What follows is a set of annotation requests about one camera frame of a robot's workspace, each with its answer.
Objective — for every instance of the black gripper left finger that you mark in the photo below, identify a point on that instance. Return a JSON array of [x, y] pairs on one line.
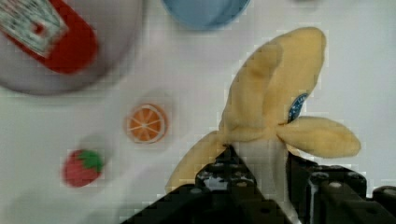
[[224, 192]]

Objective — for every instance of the red plush ketchup bottle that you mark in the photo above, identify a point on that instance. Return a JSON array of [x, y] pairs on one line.
[[51, 32]]

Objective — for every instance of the yellow plush peeled banana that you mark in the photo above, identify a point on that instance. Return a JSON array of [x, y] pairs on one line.
[[261, 119]]

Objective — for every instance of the blue round bowl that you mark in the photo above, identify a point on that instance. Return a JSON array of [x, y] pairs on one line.
[[205, 15]]

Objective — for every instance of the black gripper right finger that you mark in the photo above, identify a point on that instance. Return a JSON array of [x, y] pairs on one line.
[[334, 194]]

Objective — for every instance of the orange slice toy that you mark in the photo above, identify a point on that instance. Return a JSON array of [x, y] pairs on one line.
[[146, 124]]

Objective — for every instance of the large red toy strawberry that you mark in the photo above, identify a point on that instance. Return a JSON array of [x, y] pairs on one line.
[[82, 167]]

